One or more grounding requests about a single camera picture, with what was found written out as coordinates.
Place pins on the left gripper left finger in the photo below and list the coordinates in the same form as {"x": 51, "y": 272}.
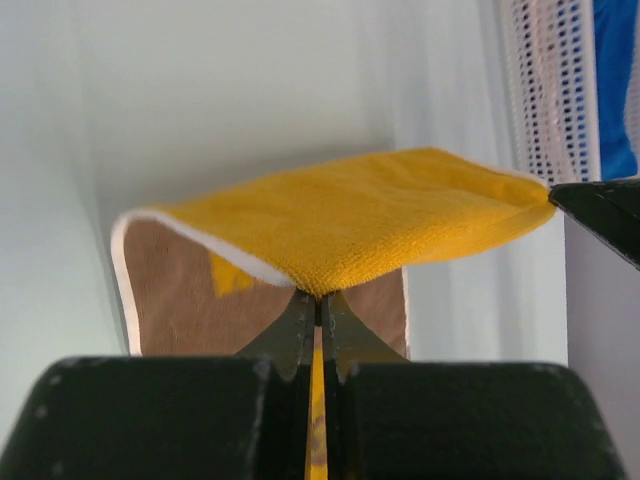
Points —
{"x": 243, "y": 416}

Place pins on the right white plastic basket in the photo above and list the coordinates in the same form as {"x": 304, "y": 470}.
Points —
{"x": 550, "y": 59}

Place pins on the blue towel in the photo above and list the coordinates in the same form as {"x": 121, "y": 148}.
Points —
{"x": 614, "y": 32}

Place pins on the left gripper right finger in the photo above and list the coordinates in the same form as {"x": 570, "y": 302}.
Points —
{"x": 391, "y": 418}

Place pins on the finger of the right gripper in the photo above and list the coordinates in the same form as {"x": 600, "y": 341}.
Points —
{"x": 608, "y": 210}

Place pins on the yellow brown bear towel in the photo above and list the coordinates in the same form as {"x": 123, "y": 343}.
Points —
{"x": 206, "y": 277}

